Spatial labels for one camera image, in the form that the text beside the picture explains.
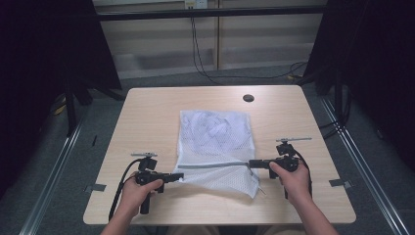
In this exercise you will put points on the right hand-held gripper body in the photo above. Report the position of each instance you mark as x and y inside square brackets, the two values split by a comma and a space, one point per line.
[287, 163]

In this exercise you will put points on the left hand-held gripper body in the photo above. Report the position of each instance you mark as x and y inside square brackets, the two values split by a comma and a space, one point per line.
[147, 176]

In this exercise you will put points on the white mesh laundry bag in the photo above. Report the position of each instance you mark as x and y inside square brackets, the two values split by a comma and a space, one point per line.
[215, 147]

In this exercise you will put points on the person's right hand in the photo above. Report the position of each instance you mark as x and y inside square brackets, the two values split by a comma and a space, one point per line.
[295, 184]

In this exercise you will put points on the person's left hand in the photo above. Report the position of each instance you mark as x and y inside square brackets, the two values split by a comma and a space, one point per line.
[133, 196]

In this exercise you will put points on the grey tape strip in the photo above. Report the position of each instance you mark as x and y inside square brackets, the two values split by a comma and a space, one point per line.
[96, 187]
[339, 183]

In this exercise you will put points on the white garment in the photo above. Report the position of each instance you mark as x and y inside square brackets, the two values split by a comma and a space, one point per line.
[215, 130]

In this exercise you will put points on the black metal stand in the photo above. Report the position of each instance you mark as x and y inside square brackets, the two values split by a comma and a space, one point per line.
[339, 101]
[70, 111]

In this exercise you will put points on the yellow floor object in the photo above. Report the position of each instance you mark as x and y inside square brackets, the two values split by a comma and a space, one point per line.
[60, 106]

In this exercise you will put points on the black curtain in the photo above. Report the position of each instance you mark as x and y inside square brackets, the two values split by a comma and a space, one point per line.
[39, 65]
[375, 65]

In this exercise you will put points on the black horizontal bar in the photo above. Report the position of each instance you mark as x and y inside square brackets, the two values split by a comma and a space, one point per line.
[208, 13]

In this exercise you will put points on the metal floor rail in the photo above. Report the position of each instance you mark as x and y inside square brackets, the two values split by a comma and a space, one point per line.
[365, 176]
[52, 182]

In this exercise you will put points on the white wall outlet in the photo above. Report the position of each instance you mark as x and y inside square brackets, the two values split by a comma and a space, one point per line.
[195, 4]

